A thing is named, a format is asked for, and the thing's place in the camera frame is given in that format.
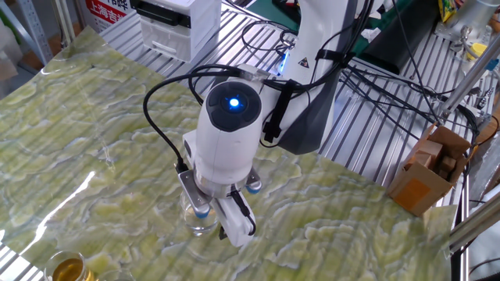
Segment aluminium frame bar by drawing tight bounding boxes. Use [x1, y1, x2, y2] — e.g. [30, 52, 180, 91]
[448, 202, 500, 251]

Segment green board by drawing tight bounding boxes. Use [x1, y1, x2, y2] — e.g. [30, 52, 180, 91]
[246, 0, 302, 23]

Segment green marble pattern mat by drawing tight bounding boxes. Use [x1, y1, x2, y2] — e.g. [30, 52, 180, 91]
[0, 26, 458, 281]

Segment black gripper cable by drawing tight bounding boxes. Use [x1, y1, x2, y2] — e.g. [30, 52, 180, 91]
[230, 190, 258, 237]

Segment yellow plastic item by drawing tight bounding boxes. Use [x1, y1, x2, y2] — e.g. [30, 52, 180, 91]
[466, 41, 488, 62]

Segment black camera cable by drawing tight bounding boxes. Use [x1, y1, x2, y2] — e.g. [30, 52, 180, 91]
[142, 63, 245, 174]

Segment amber liquid glass beaker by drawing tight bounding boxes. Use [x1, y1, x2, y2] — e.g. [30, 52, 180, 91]
[43, 250, 98, 281]

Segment clear water glass beaker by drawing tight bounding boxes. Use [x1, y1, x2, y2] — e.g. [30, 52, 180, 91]
[180, 190, 220, 237]

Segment black velcro strap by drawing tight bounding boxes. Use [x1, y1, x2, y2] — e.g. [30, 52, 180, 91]
[262, 80, 298, 144]

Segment silver wrist camera blue caps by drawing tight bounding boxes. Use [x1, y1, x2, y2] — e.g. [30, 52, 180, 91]
[178, 166, 263, 219]

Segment white drawer box black handle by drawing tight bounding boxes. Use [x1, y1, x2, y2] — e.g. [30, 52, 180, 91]
[130, 0, 223, 63]

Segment small wooden block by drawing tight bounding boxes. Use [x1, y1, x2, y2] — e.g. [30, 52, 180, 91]
[437, 155, 457, 176]

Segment brown cardboard box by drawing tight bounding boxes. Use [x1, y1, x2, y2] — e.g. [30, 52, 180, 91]
[386, 123, 473, 218]

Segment white box red label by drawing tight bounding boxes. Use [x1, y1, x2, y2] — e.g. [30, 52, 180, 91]
[80, 0, 136, 34]

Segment large wooden block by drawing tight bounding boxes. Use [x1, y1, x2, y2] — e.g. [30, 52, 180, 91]
[405, 139, 445, 169]

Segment aluminium frame post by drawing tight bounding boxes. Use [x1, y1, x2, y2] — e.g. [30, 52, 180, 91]
[437, 44, 500, 118]

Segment grey metal shelf upright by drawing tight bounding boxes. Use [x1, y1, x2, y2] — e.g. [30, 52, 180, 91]
[15, 0, 54, 66]

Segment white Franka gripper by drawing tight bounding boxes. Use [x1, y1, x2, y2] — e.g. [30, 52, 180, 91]
[181, 130, 258, 248]

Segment black bag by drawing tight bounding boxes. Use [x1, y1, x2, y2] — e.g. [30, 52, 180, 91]
[359, 0, 441, 75]

